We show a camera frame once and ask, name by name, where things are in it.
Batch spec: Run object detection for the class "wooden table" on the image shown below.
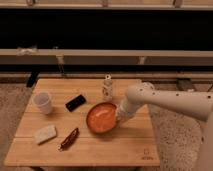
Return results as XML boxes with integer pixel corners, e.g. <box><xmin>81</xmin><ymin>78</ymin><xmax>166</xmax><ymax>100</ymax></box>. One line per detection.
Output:
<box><xmin>5</xmin><ymin>79</ymin><xmax>160</xmax><ymax>167</ymax></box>

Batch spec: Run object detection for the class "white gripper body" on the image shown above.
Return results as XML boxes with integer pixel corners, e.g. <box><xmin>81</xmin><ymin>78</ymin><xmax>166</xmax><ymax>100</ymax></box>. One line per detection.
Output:
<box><xmin>116</xmin><ymin>98</ymin><xmax>138</xmax><ymax>122</ymax></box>

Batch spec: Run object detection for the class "small white bottle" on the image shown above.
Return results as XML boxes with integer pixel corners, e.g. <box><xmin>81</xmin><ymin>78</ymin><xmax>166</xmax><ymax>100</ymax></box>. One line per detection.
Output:
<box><xmin>102</xmin><ymin>75</ymin><xmax>113</xmax><ymax>101</ymax></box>

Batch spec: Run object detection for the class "black rectangular box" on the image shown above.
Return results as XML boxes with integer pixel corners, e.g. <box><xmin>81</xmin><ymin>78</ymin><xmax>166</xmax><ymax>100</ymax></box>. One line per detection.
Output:
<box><xmin>65</xmin><ymin>95</ymin><xmax>86</xmax><ymax>112</ymax></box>

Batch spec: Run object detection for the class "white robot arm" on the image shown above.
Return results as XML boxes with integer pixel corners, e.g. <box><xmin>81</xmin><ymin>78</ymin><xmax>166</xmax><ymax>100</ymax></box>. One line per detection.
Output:
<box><xmin>116</xmin><ymin>82</ymin><xmax>213</xmax><ymax>171</ymax></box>

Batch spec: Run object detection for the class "white plastic cup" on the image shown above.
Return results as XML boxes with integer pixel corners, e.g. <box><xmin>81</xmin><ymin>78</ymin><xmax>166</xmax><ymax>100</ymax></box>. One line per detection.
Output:
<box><xmin>32</xmin><ymin>92</ymin><xmax>53</xmax><ymax>115</ymax></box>

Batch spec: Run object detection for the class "white sponge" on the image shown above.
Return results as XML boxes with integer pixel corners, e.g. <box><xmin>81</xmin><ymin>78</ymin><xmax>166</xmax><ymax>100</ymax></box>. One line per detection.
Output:
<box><xmin>34</xmin><ymin>125</ymin><xmax>57</xmax><ymax>144</ymax></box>

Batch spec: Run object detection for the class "orange ceramic bowl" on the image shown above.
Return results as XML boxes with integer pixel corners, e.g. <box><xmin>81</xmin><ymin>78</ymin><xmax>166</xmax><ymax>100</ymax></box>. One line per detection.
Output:
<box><xmin>86</xmin><ymin>102</ymin><xmax>116</xmax><ymax>134</ymax></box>

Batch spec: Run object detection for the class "wooden rail bench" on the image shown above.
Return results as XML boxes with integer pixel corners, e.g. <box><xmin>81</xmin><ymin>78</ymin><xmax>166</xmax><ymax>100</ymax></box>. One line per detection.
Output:
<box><xmin>0</xmin><ymin>48</ymin><xmax>213</xmax><ymax>65</ymax></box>

